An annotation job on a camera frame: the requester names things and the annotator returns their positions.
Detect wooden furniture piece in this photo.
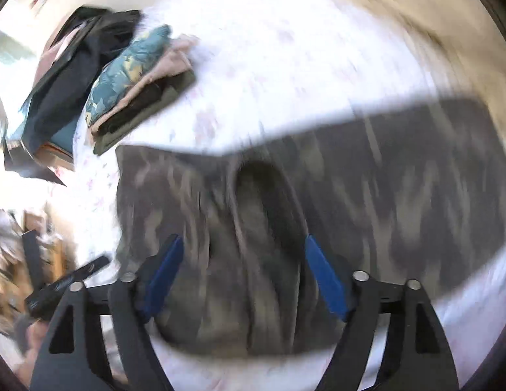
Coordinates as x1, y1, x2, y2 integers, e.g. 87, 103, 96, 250
0, 206, 74, 331

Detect white floral bed sheet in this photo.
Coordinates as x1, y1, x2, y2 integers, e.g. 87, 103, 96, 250
73, 0, 506, 385

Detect person's left hand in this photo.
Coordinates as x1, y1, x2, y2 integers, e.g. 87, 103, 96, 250
15, 320, 49, 386

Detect black jacket pile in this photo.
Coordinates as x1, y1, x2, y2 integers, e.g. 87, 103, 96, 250
14, 6, 141, 153

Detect teal patterned folded garment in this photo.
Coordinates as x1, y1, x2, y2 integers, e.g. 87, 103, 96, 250
85, 25, 171, 127

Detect camouflage pants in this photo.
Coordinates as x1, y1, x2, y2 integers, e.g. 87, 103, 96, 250
116, 98, 506, 357

